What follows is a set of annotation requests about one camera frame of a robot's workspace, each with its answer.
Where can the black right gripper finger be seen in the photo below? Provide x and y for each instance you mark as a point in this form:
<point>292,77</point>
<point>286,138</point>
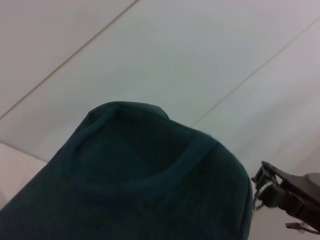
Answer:
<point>268,185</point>

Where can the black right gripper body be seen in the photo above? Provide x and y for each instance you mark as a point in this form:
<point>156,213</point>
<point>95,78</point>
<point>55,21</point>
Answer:
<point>300,195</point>

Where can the dark teal lunch bag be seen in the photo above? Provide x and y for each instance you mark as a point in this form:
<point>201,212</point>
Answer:
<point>125,187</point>

